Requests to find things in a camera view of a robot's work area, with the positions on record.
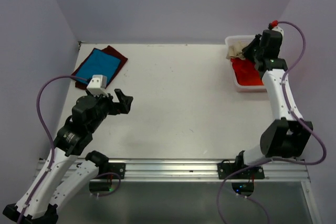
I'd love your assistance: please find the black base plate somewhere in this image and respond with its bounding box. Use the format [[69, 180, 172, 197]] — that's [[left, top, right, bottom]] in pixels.
[[96, 162, 126, 180], [217, 159, 265, 180]]

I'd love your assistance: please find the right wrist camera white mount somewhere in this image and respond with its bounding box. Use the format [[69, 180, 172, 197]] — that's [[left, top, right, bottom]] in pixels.
[[268, 20, 284, 37]]

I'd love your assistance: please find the white plastic basket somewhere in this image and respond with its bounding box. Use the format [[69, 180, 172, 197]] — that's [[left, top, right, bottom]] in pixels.
[[225, 35, 266, 93]]

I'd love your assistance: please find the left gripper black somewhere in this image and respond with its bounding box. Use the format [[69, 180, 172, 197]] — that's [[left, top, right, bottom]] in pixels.
[[87, 88, 132, 132]]

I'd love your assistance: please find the blue folded t shirt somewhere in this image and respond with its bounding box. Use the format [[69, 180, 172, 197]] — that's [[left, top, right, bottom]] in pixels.
[[73, 48, 122, 88]]

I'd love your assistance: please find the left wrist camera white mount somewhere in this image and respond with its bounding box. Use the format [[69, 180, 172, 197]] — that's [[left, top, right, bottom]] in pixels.
[[87, 74, 108, 97]]

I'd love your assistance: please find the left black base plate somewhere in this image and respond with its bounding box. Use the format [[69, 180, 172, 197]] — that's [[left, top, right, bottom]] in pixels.
[[96, 162, 126, 180]]

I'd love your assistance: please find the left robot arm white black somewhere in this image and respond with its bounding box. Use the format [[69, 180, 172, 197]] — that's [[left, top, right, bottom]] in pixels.
[[3, 89, 133, 223]]

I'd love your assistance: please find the red t shirt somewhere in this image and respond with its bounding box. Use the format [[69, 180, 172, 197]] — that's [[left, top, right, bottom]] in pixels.
[[230, 58, 263, 86]]

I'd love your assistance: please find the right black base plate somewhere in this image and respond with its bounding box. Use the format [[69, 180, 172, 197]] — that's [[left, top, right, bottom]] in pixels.
[[217, 159, 265, 180]]

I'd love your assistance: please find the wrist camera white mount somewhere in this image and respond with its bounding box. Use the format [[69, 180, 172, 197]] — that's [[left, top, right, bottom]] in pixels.
[[268, 20, 284, 37], [87, 74, 108, 97]]

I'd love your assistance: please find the maroon folded t shirt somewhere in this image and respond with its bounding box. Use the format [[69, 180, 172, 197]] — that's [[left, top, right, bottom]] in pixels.
[[71, 46, 129, 91]]

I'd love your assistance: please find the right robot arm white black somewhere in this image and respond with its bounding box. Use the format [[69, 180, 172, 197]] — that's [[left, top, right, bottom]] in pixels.
[[234, 27, 313, 178]]

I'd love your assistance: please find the beige t shirt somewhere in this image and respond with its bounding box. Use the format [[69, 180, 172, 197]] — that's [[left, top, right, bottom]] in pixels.
[[225, 38, 253, 60]]

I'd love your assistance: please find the aluminium mounting rail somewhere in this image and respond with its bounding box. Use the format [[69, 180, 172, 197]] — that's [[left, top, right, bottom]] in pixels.
[[36, 157, 308, 183]]

